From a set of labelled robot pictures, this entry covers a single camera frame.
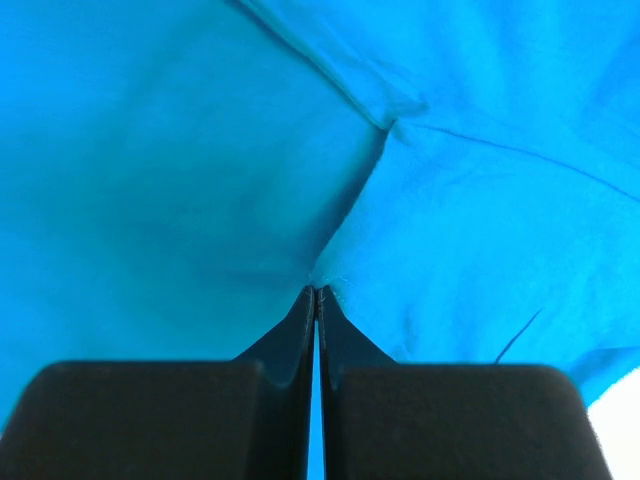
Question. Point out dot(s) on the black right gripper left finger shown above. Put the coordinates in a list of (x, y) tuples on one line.
[(245, 418)]

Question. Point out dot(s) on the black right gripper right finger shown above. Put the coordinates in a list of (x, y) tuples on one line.
[(388, 420)]

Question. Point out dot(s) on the teal t shirt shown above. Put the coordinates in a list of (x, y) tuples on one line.
[(462, 175)]

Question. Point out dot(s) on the floral patterned table mat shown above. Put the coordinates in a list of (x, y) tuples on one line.
[(615, 419)]

